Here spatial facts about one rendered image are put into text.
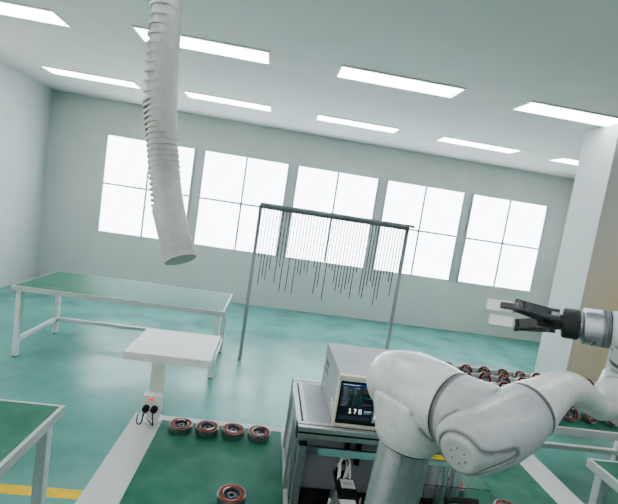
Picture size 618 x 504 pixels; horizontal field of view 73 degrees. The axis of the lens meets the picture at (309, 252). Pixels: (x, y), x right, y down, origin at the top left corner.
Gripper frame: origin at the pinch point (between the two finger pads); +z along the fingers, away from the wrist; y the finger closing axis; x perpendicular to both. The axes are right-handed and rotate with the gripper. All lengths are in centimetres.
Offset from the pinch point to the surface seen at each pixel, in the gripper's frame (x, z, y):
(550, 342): 102, -36, 434
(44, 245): 92, 760, 297
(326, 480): -63, 59, 68
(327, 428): -42, 54, 41
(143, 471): -79, 125, 33
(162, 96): 86, 163, -8
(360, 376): -21, 45, 39
